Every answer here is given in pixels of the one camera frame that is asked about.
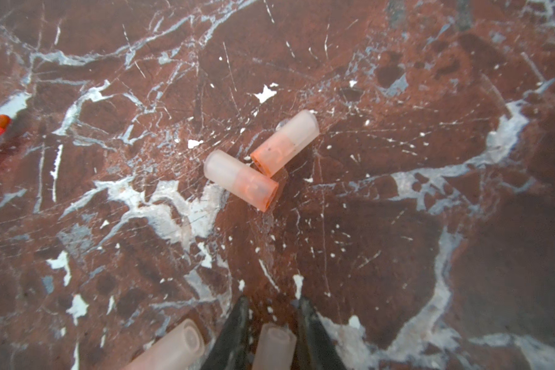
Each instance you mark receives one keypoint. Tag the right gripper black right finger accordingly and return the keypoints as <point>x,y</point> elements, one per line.
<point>314,349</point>

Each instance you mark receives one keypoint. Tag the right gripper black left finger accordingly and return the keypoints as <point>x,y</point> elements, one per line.
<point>230,351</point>

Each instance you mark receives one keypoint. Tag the translucent pen cap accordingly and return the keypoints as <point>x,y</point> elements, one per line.
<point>286,143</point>
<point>178,349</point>
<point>275,348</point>
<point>240,179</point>

